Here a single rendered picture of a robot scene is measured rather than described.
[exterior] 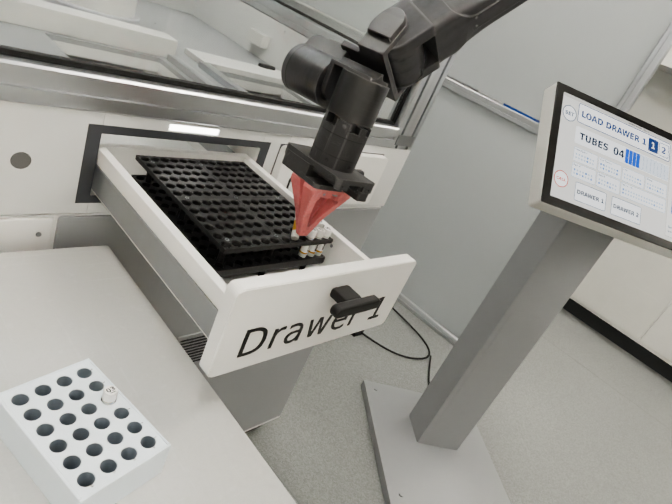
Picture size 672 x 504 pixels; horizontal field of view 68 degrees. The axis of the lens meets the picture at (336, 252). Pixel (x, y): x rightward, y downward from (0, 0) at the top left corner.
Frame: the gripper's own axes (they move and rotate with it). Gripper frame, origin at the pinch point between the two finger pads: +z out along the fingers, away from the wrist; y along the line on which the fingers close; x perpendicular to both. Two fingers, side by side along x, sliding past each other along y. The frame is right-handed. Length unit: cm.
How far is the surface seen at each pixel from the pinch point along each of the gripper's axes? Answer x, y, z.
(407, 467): 86, 0, 83
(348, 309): -4.4, 14.2, 1.6
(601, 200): 87, 5, -13
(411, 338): 148, -48, 81
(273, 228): -2.3, -2.8, 1.6
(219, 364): -15.5, 10.8, 9.4
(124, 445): -24.9, 13.5, 13.9
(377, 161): 38.2, -23.3, -3.7
